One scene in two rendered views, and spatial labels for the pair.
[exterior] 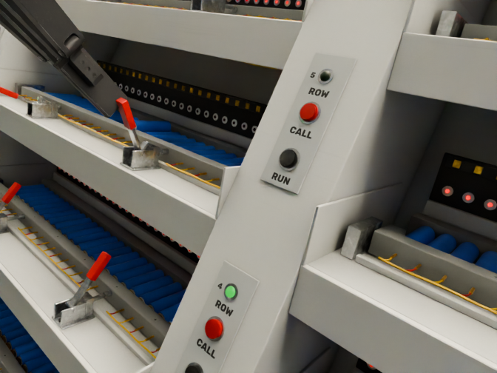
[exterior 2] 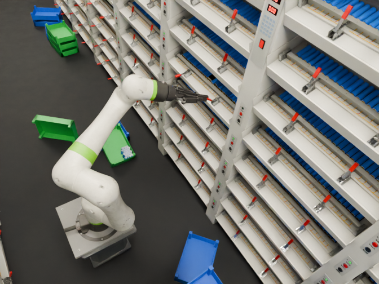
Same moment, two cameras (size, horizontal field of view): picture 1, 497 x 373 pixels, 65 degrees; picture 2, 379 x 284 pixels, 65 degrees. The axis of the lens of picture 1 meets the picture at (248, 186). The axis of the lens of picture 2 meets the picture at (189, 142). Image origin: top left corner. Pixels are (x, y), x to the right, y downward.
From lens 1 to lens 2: 1.20 m
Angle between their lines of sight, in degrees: 51
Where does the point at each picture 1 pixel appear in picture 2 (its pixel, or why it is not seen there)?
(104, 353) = (217, 138)
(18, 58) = (172, 46)
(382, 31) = (250, 104)
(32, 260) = (197, 111)
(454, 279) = (268, 141)
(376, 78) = (249, 112)
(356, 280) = (250, 141)
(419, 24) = (257, 102)
